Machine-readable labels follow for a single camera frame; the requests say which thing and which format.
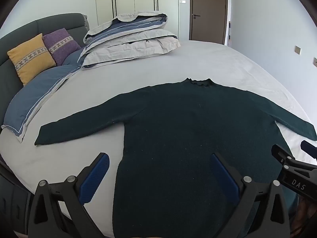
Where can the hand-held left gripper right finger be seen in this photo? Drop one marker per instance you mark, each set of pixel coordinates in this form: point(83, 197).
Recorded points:
point(224, 176)

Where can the bed with white sheet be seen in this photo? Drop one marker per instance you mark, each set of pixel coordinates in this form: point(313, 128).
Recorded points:
point(198, 59)

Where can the dark grey sofa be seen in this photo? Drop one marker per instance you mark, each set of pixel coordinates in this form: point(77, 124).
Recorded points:
point(19, 37)

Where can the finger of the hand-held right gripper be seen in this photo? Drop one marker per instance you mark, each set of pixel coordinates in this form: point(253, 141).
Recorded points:
point(282, 155)
point(309, 148)

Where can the purple patterned cushion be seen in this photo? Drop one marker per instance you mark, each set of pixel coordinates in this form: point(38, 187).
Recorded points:
point(62, 44)

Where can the beige wall plate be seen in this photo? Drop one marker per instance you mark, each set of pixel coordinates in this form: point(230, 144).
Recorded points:
point(315, 62)
point(298, 49)

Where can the yellow patterned cushion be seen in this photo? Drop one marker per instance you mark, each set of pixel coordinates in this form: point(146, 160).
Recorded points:
point(31, 57)

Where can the small blue pillow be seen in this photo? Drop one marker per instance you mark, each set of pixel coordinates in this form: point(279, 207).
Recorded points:
point(73, 58)

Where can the dark green sweater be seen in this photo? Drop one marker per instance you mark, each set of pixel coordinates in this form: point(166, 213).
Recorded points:
point(185, 124)

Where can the white wardrobe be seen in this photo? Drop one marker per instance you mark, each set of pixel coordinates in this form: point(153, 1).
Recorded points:
point(123, 0)

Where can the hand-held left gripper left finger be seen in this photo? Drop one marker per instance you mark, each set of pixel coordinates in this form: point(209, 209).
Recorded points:
point(95, 178)

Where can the folded grey blue duvet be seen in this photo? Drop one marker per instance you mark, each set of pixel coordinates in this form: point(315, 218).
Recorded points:
point(128, 44)

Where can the brown door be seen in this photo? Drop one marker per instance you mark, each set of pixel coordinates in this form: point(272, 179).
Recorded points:
point(208, 5)

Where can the large blue pillow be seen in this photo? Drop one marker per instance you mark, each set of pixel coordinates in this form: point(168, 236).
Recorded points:
point(32, 96)

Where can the person's right hand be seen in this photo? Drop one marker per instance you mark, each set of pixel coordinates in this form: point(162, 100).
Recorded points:
point(305, 209)

